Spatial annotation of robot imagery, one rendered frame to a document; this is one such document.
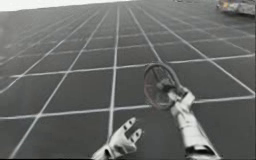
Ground dark steering wheel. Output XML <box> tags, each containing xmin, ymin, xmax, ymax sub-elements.
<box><xmin>143</xmin><ymin>62</ymin><xmax>182</xmax><ymax>111</ymax></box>

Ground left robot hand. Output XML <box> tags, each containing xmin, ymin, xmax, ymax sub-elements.
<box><xmin>105</xmin><ymin>116</ymin><xmax>144</xmax><ymax>159</ymax></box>

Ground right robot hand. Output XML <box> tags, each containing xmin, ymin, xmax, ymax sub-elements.
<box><xmin>166</xmin><ymin>85</ymin><xmax>196</xmax><ymax>108</ymax></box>

